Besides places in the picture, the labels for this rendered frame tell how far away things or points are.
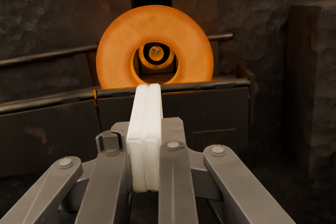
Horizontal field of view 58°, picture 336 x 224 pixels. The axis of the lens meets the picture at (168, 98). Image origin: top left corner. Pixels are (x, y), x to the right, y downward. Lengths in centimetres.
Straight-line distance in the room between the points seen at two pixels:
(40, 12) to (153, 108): 36
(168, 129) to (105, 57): 26
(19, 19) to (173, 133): 39
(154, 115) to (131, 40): 25
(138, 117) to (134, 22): 25
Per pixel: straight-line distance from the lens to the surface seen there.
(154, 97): 17
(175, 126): 16
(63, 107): 40
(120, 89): 39
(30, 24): 50
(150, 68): 51
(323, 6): 41
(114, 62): 40
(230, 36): 46
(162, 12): 39
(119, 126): 16
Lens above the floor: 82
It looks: 18 degrees down
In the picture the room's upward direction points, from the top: 5 degrees counter-clockwise
